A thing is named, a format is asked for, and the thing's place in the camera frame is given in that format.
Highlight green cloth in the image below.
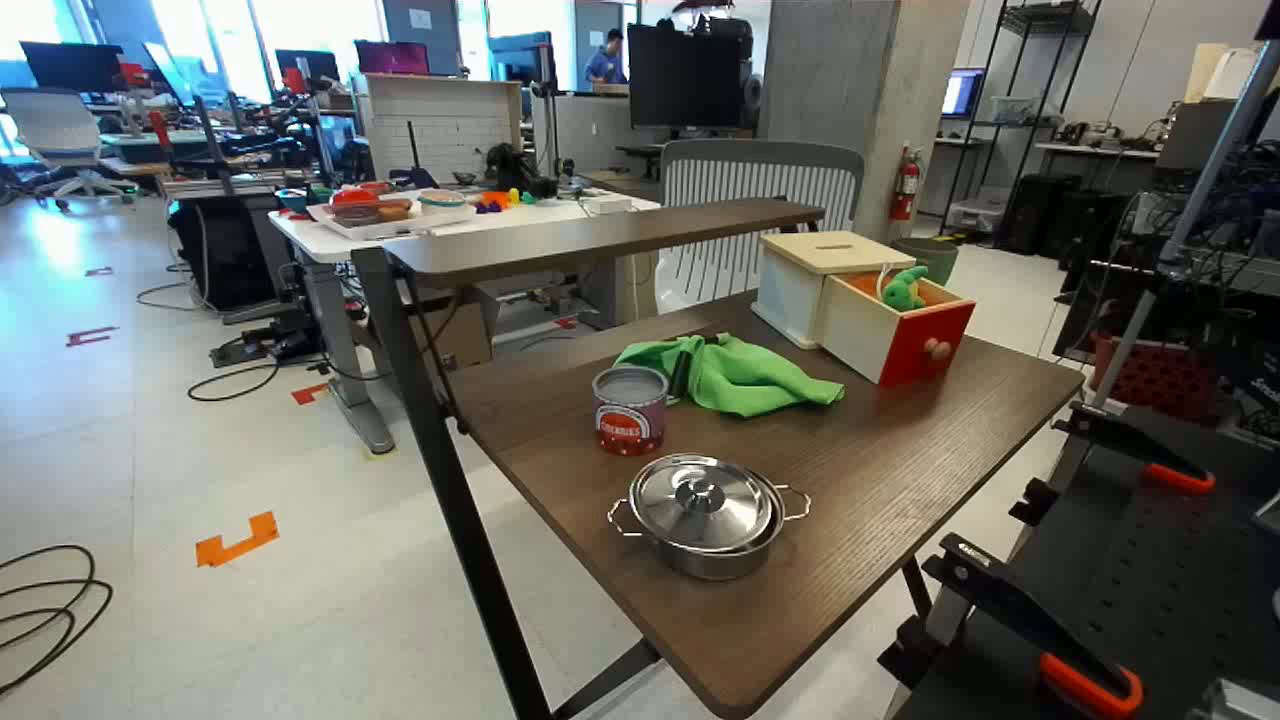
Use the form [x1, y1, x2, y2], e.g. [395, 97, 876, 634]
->
[612, 326, 849, 424]

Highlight tin can with red label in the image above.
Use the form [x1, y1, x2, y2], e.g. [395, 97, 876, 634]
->
[587, 358, 673, 459]

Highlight stainless steel pot lid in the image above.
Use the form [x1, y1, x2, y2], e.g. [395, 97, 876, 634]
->
[623, 453, 784, 556]

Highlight light wooden box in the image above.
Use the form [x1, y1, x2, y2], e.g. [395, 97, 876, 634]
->
[747, 226, 918, 351]

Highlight white ribbed panel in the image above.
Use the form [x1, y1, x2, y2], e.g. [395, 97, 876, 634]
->
[655, 136, 868, 315]

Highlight green toy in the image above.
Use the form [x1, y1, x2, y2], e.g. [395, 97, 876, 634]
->
[876, 259, 937, 315]

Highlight red fronted wooden drawer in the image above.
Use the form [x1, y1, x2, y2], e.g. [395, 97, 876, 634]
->
[816, 259, 981, 393]

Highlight large black monitor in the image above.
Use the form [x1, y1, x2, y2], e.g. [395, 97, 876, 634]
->
[623, 14, 755, 136]

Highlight person in blue shirt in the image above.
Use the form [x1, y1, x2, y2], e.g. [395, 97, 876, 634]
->
[582, 22, 630, 97]

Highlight white partition panel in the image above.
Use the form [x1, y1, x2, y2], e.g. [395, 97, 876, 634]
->
[362, 72, 527, 189]

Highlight red fire extinguisher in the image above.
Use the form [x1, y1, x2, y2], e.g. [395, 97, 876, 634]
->
[889, 144, 927, 226]

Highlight orange objects pile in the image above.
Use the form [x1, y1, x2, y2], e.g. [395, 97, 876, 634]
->
[322, 178, 415, 226]

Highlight blue screen monitor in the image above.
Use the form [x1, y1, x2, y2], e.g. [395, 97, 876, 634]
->
[484, 29, 560, 93]

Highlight white desk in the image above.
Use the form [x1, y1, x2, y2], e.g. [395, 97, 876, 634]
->
[262, 184, 663, 455]

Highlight purple screen monitor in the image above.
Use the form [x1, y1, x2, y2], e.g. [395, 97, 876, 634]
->
[350, 37, 437, 81]

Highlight lit screen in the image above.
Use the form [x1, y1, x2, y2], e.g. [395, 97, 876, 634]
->
[937, 64, 988, 119]

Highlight black metal rack shelf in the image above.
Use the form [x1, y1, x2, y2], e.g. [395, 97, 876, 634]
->
[937, 0, 1105, 245]

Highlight red crate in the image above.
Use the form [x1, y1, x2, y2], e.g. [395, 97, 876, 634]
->
[1093, 333, 1222, 426]

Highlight black perforated board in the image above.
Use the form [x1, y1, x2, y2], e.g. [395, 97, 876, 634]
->
[890, 413, 1280, 720]

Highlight grey aluminium pole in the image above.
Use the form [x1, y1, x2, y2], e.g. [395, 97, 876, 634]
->
[1051, 37, 1280, 494]

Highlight white office chair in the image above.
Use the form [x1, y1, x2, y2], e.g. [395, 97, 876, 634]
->
[0, 89, 142, 214]

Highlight dark computer monitor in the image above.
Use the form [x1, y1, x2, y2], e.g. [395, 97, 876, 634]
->
[14, 37, 126, 97]

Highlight black metal table frame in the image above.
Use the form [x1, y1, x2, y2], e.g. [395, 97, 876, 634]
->
[350, 246, 663, 720]

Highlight black thin floor cable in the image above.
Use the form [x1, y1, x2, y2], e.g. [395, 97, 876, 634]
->
[183, 356, 288, 407]

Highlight black clamp with orange handle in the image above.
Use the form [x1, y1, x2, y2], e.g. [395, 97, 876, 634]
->
[1051, 399, 1220, 499]
[918, 530, 1147, 720]

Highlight black coiled floor cable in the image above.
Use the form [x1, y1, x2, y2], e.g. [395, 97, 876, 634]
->
[0, 539, 115, 695]

